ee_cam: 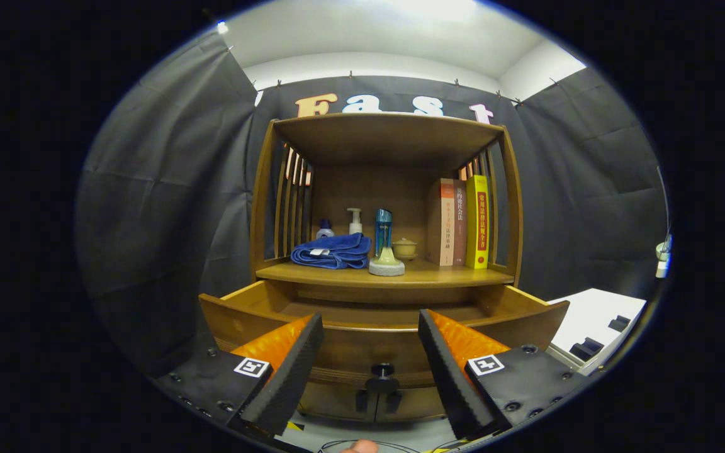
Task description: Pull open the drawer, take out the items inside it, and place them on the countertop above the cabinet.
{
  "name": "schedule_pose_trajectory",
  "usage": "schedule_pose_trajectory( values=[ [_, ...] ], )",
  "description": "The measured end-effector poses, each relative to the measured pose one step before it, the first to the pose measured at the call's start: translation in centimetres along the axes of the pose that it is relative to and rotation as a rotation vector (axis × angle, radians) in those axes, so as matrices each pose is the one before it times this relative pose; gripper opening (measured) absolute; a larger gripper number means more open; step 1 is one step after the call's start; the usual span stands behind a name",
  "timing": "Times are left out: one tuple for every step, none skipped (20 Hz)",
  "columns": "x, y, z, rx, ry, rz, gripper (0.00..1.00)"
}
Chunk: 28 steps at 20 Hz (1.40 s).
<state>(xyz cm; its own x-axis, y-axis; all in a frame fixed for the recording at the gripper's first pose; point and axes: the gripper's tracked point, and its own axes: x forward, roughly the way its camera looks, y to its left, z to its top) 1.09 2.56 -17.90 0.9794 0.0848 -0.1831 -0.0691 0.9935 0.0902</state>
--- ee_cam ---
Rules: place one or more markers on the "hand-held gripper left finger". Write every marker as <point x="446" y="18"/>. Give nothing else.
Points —
<point x="293" y="377"/>

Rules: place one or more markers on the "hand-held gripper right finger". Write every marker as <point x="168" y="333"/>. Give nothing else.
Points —
<point x="450" y="377"/>

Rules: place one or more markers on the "black round drawer knob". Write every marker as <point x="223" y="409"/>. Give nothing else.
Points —
<point x="382" y="377"/>

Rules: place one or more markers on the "wooden drawer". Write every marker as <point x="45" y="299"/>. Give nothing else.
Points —
<point x="369" y="352"/>

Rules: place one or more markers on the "wooden cabinet door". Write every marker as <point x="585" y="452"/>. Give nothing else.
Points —
<point x="413" y="406"/>
<point x="331" y="402"/>

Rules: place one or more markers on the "wooden countertop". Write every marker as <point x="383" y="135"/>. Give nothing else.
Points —
<point x="438" y="274"/>

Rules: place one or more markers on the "wooden cabinet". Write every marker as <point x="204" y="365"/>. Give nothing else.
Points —
<point x="375" y="182"/>

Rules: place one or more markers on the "blue folded towel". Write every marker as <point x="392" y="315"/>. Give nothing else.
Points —
<point x="337" y="248"/>

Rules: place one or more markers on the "beige lidded teacup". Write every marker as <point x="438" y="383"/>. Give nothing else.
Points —
<point x="405" y="248"/>

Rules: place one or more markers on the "small black block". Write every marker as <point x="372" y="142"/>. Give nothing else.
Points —
<point x="586" y="348"/>
<point x="619" y="323"/>

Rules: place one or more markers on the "small blue-capped bottle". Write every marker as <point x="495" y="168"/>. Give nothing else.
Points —
<point x="325" y="230"/>

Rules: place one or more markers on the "yellow book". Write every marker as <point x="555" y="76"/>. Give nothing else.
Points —
<point x="478" y="223"/>

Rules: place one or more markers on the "brown book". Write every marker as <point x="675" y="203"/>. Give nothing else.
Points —
<point x="459" y="220"/>

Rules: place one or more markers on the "tan book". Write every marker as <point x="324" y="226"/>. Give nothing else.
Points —
<point x="441" y="220"/>

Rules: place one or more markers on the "white table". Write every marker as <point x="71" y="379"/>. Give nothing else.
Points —
<point x="595" y="314"/>

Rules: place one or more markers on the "tall blue glass bottle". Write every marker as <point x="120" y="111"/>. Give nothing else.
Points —
<point x="382" y="229"/>

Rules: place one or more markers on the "white pump bottle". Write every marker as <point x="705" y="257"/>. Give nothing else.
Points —
<point x="355" y="223"/>

